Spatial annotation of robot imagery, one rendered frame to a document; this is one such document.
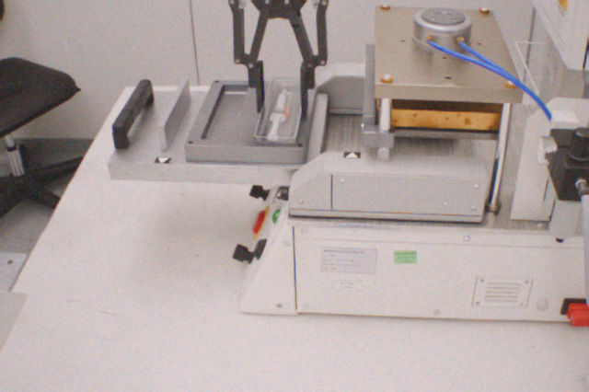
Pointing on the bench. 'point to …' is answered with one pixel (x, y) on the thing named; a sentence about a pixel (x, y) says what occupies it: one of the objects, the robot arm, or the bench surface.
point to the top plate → (444, 56)
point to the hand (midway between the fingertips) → (282, 89)
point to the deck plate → (335, 141)
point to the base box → (421, 275)
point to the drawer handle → (143, 93)
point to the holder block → (241, 128)
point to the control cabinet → (554, 96)
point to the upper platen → (444, 119)
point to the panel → (264, 236)
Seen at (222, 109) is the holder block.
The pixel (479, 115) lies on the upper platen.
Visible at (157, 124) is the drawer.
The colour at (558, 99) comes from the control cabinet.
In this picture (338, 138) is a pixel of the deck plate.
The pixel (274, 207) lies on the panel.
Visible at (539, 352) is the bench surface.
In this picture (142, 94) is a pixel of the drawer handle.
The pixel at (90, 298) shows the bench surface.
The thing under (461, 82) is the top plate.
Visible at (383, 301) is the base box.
